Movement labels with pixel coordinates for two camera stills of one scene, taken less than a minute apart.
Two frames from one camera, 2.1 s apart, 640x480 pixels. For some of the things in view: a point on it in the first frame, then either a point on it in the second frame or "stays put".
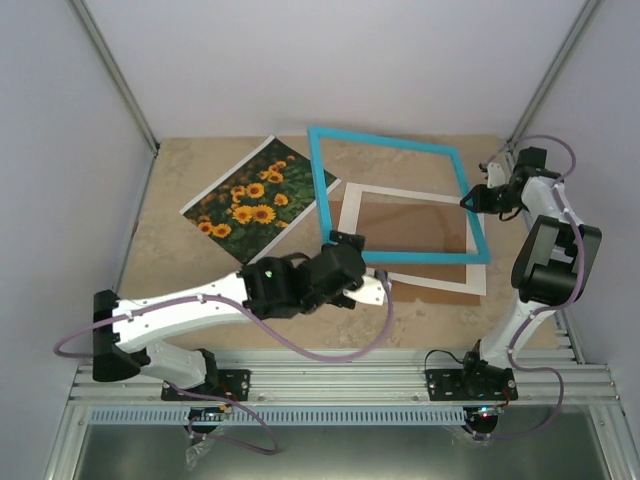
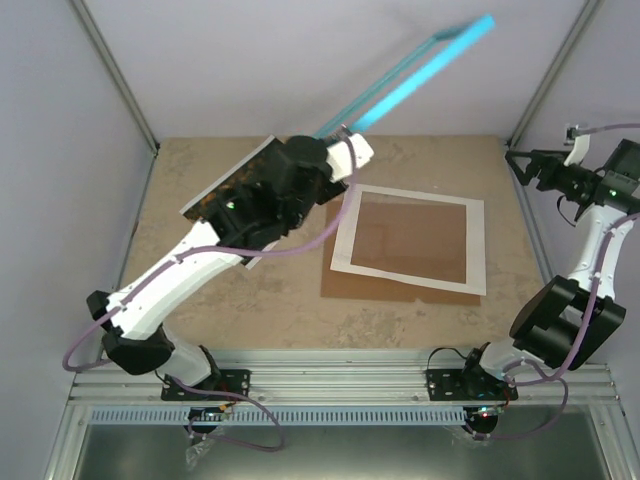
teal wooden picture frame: x=316 y=134 -> x=468 y=32
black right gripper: x=481 y=204 -> x=548 y=161
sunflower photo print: x=250 y=206 stays put
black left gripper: x=356 y=241 -> x=340 y=188
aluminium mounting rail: x=546 y=375 stays put
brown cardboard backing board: x=413 y=222 stays put
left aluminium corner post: x=81 y=10 stays put
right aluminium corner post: x=549 y=77 stays put
